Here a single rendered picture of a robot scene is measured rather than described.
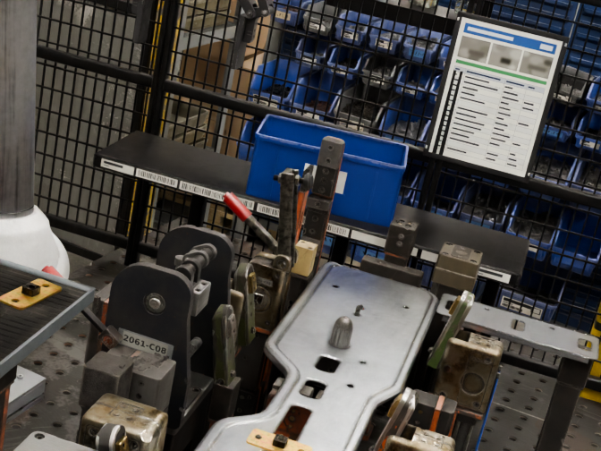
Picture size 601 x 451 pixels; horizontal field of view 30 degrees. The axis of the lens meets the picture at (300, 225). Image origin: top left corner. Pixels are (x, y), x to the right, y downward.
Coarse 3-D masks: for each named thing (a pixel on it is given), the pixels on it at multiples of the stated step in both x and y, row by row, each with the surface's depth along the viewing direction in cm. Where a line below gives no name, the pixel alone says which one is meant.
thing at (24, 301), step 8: (40, 280) 142; (24, 288) 137; (32, 288) 137; (40, 288) 138; (48, 288) 140; (56, 288) 141; (0, 296) 136; (8, 296) 136; (16, 296) 136; (24, 296) 137; (32, 296) 137; (40, 296) 138; (48, 296) 139; (8, 304) 134; (16, 304) 135; (24, 304) 135; (32, 304) 136
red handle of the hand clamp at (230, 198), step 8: (232, 192) 190; (224, 200) 189; (232, 200) 189; (240, 200) 190; (232, 208) 189; (240, 208) 189; (240, 216) 189; (248, 216) 189; (248, 224) 190; (256, 224) 189; (256, 232) 190; (264, 232) 190; (264, 240) 190; (272, 240) 190; (272, 248) 190
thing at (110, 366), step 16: (96, 368) 137; (112, 368) 138; (128, 368) 139; (80, 384) 139; (96, 384) 138; (112, 384) 137; (128, 384) 141; (80, 400) 139; (96, 400) 138; (80, 416) 140
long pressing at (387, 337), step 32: (320, 288) 197; (352, 288) 200; (384, 288) 203; (416, 288) 206; (288, 320) 182; (320, 320) 185; (352, 320) 188; (384, 320) 190; (416, 320) 193; (288, 352) 173; (320, 352) 175; (352, 352) 177; (384, 352) 179; (416, 352) 182; (288, 384) 162; (352, 384) 167; (384, 384) 169; (256, 416) 152; (320, 416) 156; (352, 416) 158; (224, 448) 144; (256, 448) 146; (320, 448) 149; (352, 448) 151
